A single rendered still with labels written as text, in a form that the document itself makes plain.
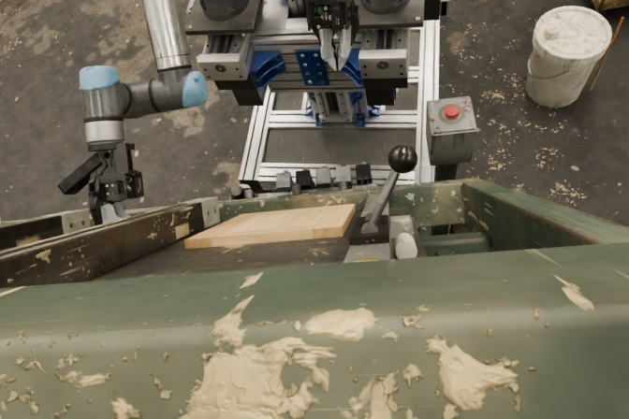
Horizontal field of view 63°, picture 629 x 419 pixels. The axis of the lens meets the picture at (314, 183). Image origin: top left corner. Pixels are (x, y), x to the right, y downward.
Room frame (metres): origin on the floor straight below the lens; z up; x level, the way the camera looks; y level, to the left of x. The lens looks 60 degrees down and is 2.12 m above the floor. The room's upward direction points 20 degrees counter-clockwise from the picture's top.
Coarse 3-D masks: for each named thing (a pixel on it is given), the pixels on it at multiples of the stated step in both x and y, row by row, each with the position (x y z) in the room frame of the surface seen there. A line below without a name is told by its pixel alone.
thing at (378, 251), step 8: (368, 200) 0.53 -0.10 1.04; (376, 200) 0.51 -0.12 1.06; (368, 208) 0.45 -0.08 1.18; (360, 216) 0.39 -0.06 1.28; (352, 248) 0.23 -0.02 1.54; (360, 248) 0.23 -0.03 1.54; (368, 248) 0.22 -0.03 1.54; (376, 248) 0.22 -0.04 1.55; (384, 248) 0.21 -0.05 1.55; (352, 256) 0.21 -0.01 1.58; (360, 256) 0.20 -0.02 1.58; (368, 256) 0.20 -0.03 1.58; (376, 256) 0.19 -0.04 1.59; (384, 256) 0.19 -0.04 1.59
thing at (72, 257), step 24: (144, 216) 0.55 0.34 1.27; (168, 216) 0.58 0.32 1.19; (192, 216) 0.63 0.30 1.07; (216, 216) 0.70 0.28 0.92; (48, 240) 0.43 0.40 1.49; (72, 240) 0.42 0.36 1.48; (96, 240) 0.44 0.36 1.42; (120, 240) 0.46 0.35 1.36; (144, 240) 0.50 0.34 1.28; (168, 240) 0.53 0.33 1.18; (0, 264) 0.34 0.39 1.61; (24, 264) 0.35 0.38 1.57; (48, 264) 0.37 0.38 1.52; (72, 264) 0.39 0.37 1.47; (96, 264) 0.41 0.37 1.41; (120, 264) 0.43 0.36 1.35
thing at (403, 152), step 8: (392, 152) 0.33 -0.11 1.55; (400, 152) 0.32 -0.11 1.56; (408, 152) 0.32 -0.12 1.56; (416, 152) 0.32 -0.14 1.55; (392, 160) 0.32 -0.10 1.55; (400, 160) 0.31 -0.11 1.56; (408, 160) 0.31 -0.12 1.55; (416, 160) 0.31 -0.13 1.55; (392, 168) 0.32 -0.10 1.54; (400, 168) 0.31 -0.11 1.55; (408, 168) 0.31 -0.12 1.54; (392, 176) 0.31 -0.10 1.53; (392, 184) 0.30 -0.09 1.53; (384, 192) 0.30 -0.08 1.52; (384, 200) 0.29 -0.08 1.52; (376, 208) 0.28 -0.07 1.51; (384, 208) 0.28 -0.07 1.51; (376, 216) 0.27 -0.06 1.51; (368, 224) 0.27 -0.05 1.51; (376, 224) 0.27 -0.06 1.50; (368, 232) 0.26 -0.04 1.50
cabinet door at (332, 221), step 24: (240, 216) 0.66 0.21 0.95; (264, 216) 0.62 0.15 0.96; (288, 216) 0.58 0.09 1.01; (312, 216) 0.54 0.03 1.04; (336, 216) 0.49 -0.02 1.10; (192, 240) 0.48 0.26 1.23; (216, 240) 0.47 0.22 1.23; (240, 240) 0.45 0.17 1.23; (264, 240) 0.43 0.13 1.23; (288, 240) 0.42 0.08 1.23
